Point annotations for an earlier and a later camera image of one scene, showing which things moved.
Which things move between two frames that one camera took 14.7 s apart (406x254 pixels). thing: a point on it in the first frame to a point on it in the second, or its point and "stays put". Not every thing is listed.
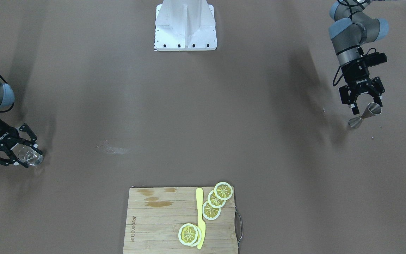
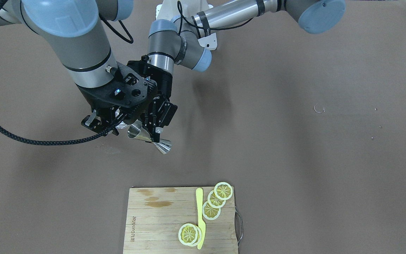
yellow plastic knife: (199, 203) stays put
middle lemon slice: (214, 201) stays put
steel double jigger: (372, 109) to (134, 131)
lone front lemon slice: (190, 234) stays put
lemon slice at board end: (223, 191) stays put
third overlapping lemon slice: (209, 212) stays put
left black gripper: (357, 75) to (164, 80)
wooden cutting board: (154, 215) stays put
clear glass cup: (24, 153) to (123, 124)
